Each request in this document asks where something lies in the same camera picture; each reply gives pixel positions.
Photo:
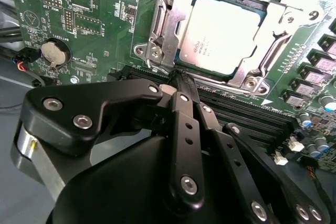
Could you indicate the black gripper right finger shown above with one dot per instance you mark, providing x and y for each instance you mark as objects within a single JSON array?
[{"x": 228, "y": 155}]

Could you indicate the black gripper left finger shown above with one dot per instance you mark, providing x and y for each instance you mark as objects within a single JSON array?
[{"x": 78, "y": 98}]

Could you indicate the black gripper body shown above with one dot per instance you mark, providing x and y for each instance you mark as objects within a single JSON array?
[{"x": 118, "y": 195}]

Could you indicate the thin metal locking lever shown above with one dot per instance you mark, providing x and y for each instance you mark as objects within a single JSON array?
[{"x": 160, "y": 71}]

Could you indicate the silver CPU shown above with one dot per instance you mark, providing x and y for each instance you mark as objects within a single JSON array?
[{"x": 220, "y": 32}]

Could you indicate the metal socket cover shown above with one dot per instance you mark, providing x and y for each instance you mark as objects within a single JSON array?
[{"x": 282, "y": 14}]

